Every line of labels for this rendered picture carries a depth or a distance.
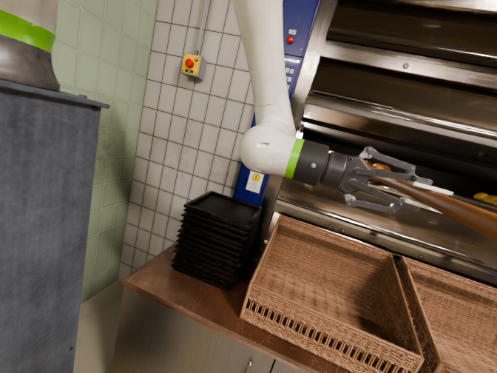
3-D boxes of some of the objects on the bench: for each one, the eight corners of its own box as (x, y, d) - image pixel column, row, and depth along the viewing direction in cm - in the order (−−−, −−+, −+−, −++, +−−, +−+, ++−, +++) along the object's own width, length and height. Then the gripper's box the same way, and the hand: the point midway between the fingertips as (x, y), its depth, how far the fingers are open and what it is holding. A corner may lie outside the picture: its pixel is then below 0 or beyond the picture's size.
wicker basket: (265, 257, 127) (279, 212, 121) (370, 300, 114) (393, 252, 108) (236, 319, 81) (256, 251, 75) (407, 402, 68) (449, 328, 62)
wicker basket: (377, 301, 115) (399, 253, 109) (509, 354, 102) (543, 303, 96) (417, 402, 69) (459, 329, 63) (666, 522, 56) (752, 445, 50)
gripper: (334, 132, 52) (451, 161, 47) (312, 197, 55) (418, 231, 50) (339, 129, 44) (477, 163, 40) (312, 205, 48) (435, 245, 43)
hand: (425, 196), depth 46 cm, fingers closed on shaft, 3 cm apart
